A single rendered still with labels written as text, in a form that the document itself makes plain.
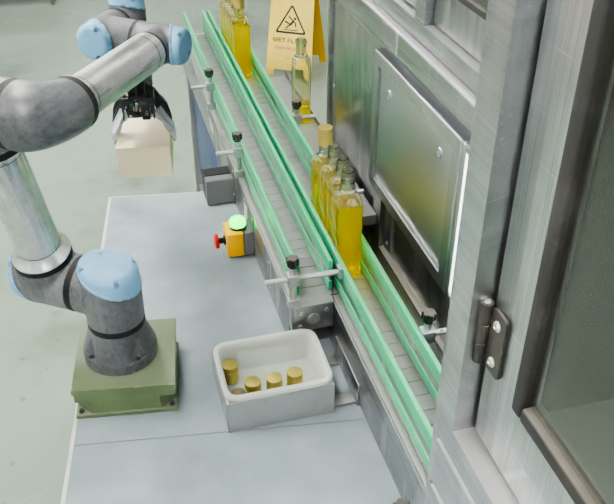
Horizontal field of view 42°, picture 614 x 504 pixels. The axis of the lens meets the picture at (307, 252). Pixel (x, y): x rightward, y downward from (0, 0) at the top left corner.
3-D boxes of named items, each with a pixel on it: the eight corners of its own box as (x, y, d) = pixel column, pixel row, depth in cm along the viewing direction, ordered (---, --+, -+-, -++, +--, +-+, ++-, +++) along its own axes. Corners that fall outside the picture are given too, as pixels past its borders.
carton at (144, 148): (119, 178, 185) (115, 148, 180) (124, 146, 198) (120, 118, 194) (172, 175, 186) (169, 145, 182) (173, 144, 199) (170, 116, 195)
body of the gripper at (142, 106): (122, 123, 178) (114, 72, 171) (124, 107, 185) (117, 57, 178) (157, 121, 179) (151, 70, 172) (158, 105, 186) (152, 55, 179)
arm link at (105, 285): (127, 340, 157) (119, 286, 149) (67, 325, 160) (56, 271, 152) (156, 303, 166) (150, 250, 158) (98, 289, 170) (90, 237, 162)
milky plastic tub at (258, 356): (335, 411, 165) (336, 380, 160) (227, 432, 160) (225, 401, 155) (312, 356, 179) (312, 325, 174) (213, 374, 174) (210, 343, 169)
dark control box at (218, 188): (234, 203, 234) (233, 178, 229) (207, 207, 232) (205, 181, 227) (229, 189, 240) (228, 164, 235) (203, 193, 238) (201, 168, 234)
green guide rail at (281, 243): (299, 295, 176) (299, 265, 171) (295, 295, 175) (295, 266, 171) (186, 31, 315) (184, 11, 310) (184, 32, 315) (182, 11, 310)
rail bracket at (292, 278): (343, 301, 174) (344, 253, 167) (267, 313, 170) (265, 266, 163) (339, 293, 176) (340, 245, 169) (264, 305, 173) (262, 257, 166)
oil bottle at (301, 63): (310, 124, 247) (310, 41, 232) (292, 124, 247) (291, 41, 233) (310, 116, 252) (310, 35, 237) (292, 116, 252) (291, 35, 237)
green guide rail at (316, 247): (332, 289, 177) (332, 260, 173) (327, 290, 177) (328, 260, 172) (205, 30, 316) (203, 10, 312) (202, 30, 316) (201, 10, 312)
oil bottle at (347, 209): (360, 276, 182) (364, 194, 170) (337, 280, 181) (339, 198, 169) (352, 262, 187) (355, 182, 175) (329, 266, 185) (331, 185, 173)
